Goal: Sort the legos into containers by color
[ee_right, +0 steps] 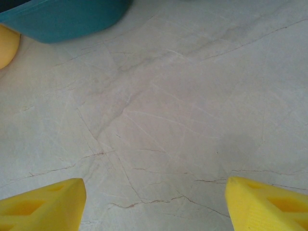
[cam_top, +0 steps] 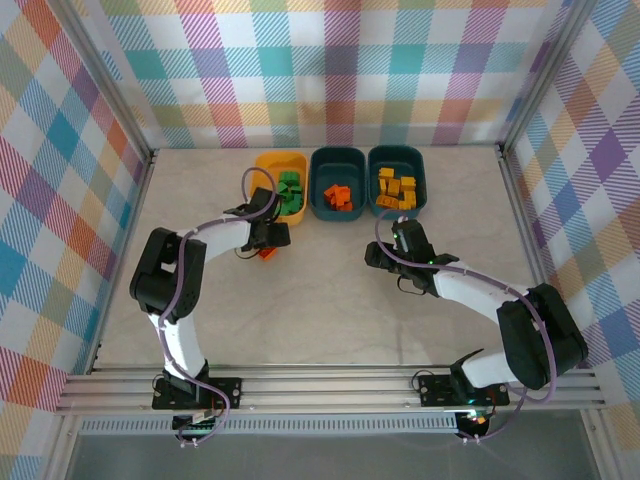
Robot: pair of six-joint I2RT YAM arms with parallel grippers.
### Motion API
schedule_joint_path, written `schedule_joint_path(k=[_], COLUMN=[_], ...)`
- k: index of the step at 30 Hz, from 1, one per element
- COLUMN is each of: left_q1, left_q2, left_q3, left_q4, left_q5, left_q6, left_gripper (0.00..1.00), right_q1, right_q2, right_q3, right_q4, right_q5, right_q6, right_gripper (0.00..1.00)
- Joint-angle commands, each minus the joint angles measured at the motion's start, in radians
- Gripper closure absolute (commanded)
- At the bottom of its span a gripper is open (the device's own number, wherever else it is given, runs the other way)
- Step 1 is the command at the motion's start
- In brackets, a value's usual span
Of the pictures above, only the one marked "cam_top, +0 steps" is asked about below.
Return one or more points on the green long lego brick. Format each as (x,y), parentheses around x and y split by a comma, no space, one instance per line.
(296,203)

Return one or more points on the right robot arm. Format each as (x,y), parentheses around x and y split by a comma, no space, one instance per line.
(545,340)

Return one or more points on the light orange plastic container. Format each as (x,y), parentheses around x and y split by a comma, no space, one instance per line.
(270,167)

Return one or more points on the aluminium frame post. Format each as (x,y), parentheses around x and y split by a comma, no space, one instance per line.
(107,80)
(545,75)

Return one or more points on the yellow six-stud lego brick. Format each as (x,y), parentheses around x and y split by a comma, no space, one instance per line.
(387,201)

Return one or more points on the aluminium frame leg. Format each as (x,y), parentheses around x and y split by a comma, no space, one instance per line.
(62,450)
(600,450)

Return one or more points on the orange curved lego piece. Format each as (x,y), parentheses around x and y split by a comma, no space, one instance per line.
(345,204)

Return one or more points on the green square lego brick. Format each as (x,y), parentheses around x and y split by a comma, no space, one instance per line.
(284,189)
(287,177)

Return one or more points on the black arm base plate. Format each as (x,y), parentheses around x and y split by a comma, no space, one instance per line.
(225,392)
(435,392)

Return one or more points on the yellow small lego brick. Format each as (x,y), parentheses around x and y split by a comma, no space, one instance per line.
(383,187)

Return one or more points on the orange six-stud lego brick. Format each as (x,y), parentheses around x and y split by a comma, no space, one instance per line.
(343,190)

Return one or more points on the green small lego brick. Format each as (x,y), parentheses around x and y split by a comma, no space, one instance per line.
(285,210)

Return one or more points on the orange small lego brick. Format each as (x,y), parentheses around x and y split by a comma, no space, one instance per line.
(331,192)

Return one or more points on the dark orange lego brick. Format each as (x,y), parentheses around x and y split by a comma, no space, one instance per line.
(334,202)

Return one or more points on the colourful plaid backdrop cloth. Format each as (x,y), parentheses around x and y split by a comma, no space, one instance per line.
(600,200)
(325,75)
(50,200)

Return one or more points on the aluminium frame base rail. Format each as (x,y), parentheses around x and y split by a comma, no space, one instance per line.
(128,240)
(525,225)

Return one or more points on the small electronics board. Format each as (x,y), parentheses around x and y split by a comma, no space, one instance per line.
(475,424)
(200,425)

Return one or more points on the long aluminium rail beam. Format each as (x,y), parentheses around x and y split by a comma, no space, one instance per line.
(325,390)

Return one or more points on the teal plastic container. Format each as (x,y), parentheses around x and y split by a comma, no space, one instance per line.
(400,160)
(335,170)

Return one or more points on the yellow square lego brick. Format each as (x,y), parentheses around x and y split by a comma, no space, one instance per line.
(386,174)
(395,188)

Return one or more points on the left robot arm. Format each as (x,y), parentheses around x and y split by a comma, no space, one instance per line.
(165,280)

